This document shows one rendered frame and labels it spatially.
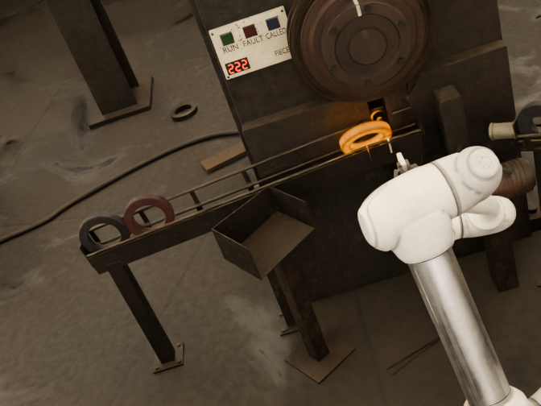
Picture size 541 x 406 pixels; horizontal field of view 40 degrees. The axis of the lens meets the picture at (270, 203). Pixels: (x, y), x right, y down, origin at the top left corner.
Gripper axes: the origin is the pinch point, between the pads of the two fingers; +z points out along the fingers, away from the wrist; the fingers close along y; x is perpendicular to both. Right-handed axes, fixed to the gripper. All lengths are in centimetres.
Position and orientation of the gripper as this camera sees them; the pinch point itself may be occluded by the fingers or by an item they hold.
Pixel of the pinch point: (402, 162)
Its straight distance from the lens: 244.5
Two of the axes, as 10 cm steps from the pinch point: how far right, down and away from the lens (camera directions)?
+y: 9.5, -3.0, -0.9
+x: -2.9, -7.2, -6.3
